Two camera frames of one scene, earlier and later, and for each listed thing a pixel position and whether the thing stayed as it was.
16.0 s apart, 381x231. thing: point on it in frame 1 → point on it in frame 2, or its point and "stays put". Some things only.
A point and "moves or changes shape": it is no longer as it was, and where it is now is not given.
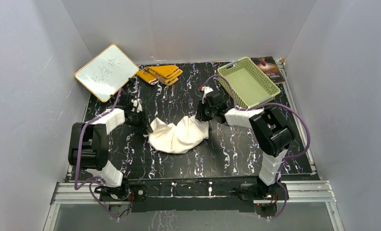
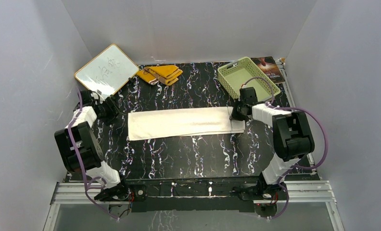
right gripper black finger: (201, 114) → (237, 114)
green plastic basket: (251, 86) stays put
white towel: (187, 134) moves or changes shape
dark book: (269, 66) stays put
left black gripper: (145, 124) → (114, 111)
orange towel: (166, 74) stays put
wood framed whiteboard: (107, 72) stays put
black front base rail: (239, 193) stays put
